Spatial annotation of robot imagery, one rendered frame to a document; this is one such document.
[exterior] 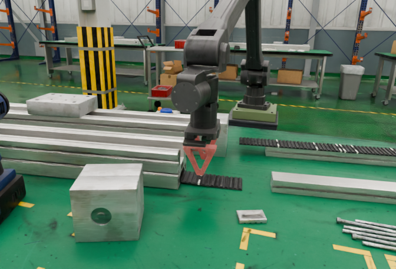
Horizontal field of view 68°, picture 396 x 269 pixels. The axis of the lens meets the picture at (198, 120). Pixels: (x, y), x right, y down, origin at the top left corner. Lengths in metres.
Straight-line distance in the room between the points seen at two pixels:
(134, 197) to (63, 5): 10.15
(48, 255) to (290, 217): 0.41
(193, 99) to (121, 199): 0.20
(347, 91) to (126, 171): 5.27
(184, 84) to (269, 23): 7.71
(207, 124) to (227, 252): 0.24
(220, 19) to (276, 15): 7.56
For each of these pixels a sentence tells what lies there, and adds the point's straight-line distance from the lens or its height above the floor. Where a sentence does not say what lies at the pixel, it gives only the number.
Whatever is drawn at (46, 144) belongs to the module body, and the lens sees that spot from 0.73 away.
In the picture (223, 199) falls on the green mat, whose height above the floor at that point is 0.78.
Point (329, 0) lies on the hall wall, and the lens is 8.29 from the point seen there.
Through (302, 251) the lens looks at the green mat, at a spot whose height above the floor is 0.78.
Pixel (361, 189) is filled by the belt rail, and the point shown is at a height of 0.81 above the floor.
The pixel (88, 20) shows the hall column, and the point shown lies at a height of 1.17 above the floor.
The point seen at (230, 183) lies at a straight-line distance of 0.67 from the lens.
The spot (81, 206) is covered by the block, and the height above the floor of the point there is 0.85.
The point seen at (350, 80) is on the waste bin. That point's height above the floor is 0.34.
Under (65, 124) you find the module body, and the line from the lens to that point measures 0.92.
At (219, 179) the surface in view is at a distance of 0.69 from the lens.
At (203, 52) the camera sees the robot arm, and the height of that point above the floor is 1.07.
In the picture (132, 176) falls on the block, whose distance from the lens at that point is 0.51.
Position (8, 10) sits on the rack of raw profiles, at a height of 1.51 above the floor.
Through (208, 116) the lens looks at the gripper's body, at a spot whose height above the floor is 0.94.
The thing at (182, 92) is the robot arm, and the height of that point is 1.00.
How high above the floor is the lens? 1.11
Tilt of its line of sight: 17 degrees down
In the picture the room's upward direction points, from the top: 1 degrees clockwise
